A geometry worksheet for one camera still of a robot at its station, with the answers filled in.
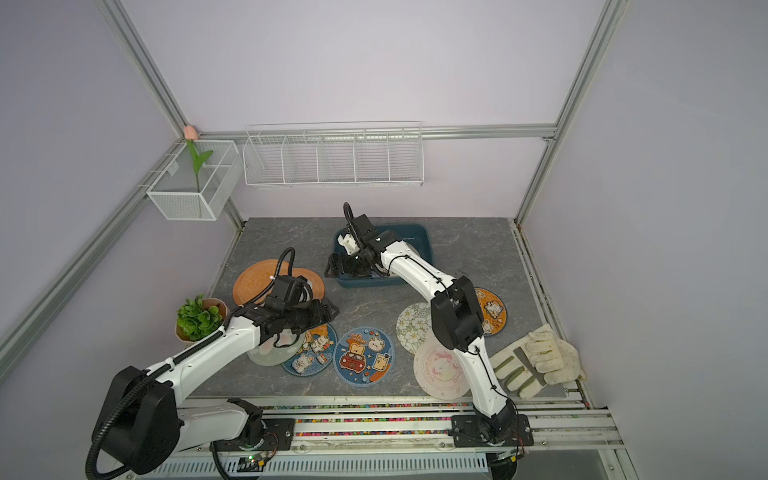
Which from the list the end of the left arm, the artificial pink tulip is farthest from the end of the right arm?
the artificial pink tulip

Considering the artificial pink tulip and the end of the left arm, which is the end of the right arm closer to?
the end of the left arm

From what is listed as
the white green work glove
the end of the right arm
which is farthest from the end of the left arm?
the white green work glove
